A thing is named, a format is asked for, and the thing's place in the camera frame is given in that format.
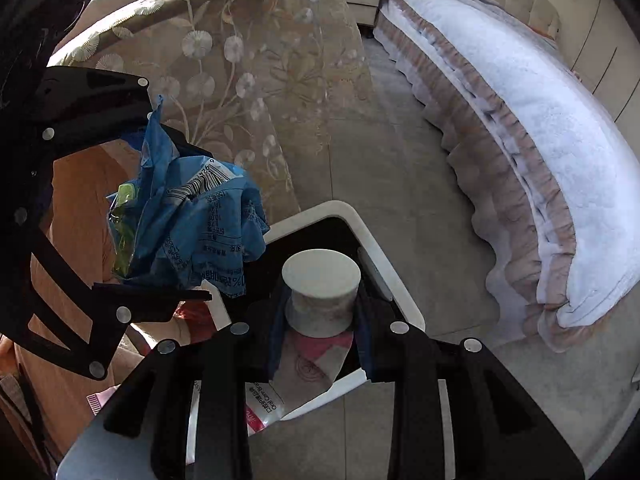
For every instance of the beige built-in wardrobe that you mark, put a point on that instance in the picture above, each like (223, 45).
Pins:
(604, 53)

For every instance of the blue plastic bag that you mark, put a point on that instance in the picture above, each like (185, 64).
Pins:
(185, 219)

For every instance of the white toothpaste tube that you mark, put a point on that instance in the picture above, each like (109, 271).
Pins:
(320, 289)

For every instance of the white square trash bin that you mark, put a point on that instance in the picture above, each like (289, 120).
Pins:
(337, 226)

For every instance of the floral beige tablecloth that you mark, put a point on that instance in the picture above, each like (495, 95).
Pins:
(254, 82)

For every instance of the bed with white duvet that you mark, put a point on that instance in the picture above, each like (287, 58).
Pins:
(553, 182)

